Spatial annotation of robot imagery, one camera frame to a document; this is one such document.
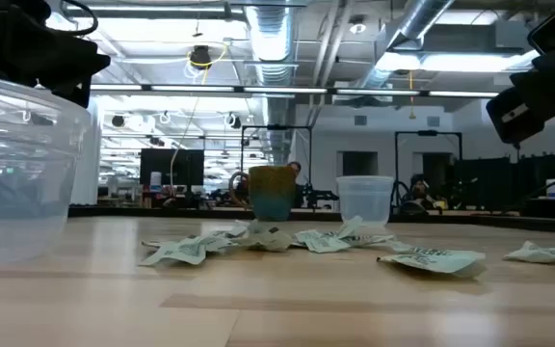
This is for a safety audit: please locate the long LED light bar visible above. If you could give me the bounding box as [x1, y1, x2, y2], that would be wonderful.
[89, 84, 500, 99]

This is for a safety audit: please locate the yellow hanging cord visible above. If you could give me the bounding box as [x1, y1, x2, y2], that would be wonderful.
[406, 69, 417, 120]

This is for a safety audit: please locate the yellow hanging cable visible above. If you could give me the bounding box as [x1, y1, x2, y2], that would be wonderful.
[169, 42, 230, 194]

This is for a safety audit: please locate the black partition panel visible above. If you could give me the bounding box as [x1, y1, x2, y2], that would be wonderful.
[516, 152, 555, 200]
[453, 156, 515, 200]

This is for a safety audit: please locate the person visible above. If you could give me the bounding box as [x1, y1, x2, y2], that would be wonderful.
[286, 161, 306, 209]
[402, 173, 445, 216]

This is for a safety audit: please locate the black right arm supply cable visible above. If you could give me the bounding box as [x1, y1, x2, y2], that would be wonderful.
[501, 164, 555, 214]

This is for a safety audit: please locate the grey rectangular air duct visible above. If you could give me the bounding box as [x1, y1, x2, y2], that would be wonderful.
[387, 21, 532, 54]

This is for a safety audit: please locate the olive and teal ceramic mug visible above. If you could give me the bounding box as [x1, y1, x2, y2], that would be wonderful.
[228, 165, 298, 222]

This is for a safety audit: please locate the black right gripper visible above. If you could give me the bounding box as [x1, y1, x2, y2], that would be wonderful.
[485, 2, 555, 144]

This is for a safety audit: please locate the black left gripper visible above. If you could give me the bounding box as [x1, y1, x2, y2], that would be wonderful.
[0, 0, 112, 108]

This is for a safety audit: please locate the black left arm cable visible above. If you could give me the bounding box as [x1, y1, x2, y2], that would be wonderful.
[63, 0, 99, 38]

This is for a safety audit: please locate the clear round plastic container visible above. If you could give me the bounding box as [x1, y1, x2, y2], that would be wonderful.
[0, 71, 93, 270]
[335, 174, 396, 227]

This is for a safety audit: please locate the black aluminium table frame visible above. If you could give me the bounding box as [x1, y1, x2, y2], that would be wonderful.
[67, 204, 555, 237]

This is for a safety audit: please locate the black gantry frame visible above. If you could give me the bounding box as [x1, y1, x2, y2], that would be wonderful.
[393, 129, 463, 208]
[240, 123, 314, 208]

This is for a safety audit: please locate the black computer monitor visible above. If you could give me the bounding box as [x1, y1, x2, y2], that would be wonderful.
[139, 147, 205, 187]

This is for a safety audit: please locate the black ceiling-hung camera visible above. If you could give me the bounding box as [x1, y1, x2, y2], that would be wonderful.
[189, 44, 214, 71]

